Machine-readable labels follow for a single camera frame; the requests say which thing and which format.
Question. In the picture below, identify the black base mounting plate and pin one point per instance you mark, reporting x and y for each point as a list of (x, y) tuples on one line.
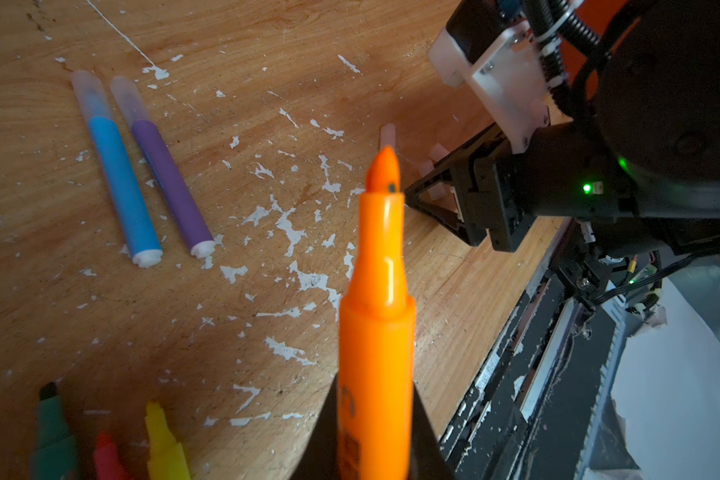
[(535, 407)]

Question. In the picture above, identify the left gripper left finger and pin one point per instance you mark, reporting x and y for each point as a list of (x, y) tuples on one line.
[(319, 459)]

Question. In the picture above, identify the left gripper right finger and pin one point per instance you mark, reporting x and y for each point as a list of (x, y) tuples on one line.
[(426, 460)]

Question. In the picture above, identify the yellow marker pen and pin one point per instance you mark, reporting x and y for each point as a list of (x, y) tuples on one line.
[(167, 458)]

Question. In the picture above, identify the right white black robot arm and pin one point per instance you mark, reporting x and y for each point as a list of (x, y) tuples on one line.
[(619, 130)]

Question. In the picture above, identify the blue marker pen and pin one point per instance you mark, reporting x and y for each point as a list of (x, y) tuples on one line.
[(140, 236)]

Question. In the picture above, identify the purple marker pen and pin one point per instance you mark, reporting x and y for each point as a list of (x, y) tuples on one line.
[(178, 198)]

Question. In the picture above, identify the orange marker pen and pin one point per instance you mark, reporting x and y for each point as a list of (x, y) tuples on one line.
[(376, 337)]

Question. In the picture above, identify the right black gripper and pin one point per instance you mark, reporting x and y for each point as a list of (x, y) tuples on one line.
[(499, 193)]

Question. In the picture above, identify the pink marker pen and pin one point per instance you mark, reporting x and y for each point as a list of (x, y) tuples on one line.
[(108, 465)]

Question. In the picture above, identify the green marker pen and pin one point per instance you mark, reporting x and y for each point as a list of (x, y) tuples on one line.
[(56, 453)]

